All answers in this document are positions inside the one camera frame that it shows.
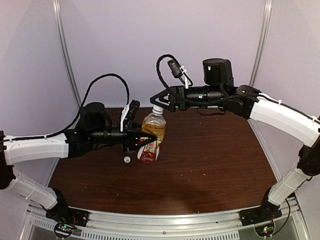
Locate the front aluminium rail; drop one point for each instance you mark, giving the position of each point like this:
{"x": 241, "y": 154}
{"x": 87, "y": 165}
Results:
{"x": 223, "y": 225}

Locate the white water bottle cap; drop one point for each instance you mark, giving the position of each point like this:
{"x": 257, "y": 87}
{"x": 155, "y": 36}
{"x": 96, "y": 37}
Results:
{"x": 127, "y": 159}

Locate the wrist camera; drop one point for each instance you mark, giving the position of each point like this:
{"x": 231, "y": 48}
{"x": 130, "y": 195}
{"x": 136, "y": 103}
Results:
{"x": 179, "y": 72}
{"x": 128, "y": 113}

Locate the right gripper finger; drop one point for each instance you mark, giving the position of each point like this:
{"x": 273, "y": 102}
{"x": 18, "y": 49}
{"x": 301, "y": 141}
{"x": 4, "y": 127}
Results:
{"x": 161, "y": 97}
{"x": 164, "y": 105}

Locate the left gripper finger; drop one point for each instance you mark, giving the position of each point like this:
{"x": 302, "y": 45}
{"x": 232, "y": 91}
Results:
{"x": 143, "y": 138}
{"x": 136, "y": 126}

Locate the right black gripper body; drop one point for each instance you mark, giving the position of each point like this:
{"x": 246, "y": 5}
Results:
{"x": 180, "y": 89}

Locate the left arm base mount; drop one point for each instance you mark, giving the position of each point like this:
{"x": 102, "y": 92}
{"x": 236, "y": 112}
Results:
{"x": 62, "y": 213}

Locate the aluminium frame post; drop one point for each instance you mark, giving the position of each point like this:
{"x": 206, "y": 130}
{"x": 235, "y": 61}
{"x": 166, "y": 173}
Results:
{"x": 64, "y": 50}
{"x": 263, "y": 36}

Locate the right circuit board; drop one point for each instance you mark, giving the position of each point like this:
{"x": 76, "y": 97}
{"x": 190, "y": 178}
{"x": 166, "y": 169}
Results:
{"x": 264, "y": 230}

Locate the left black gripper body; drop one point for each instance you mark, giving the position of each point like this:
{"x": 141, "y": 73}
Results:
{"x": 127, "y": 138}

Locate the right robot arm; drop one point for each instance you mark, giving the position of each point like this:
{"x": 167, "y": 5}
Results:
{"x": 249, "y": 103}

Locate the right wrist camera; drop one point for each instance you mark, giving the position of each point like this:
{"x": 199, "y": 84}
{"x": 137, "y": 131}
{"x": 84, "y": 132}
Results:
{"x": 179, "y": 72}

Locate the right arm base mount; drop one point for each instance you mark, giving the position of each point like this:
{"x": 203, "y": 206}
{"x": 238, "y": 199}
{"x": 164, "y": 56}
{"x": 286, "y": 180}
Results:
{"x": 263, "y": 213}

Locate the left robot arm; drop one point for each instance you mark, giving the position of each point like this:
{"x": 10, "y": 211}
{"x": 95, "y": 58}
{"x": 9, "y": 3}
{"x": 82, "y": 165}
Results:
{"x": 94, "y": 127}

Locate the circuit board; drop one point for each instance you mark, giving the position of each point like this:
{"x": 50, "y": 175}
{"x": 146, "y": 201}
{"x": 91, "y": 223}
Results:
{"x": 63, "y": 230}
{"x": 264, "y": 230}

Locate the left circuit board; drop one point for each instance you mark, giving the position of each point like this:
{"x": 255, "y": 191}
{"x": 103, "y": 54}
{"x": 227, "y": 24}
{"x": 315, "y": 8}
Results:
{"x": 63, "y": 230}

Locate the right aluminium frame post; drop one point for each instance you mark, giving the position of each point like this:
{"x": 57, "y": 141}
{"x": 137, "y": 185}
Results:
{"x": 263, "y": 36}

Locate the brown tea bottle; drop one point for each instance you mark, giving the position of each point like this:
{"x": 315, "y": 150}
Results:
{"x": 153, "y": 124}

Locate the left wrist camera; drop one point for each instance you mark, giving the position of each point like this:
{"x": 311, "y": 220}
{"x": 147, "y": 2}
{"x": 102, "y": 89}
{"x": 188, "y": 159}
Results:
{"x": 128, "y": 113}

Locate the left aluminium frame post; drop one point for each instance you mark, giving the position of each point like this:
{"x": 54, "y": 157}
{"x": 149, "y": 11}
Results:
{"x": 64, "y": 50}

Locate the white tea bottle cap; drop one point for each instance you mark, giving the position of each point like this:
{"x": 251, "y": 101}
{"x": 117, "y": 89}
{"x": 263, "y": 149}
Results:
{"x": 157, "y": 109}

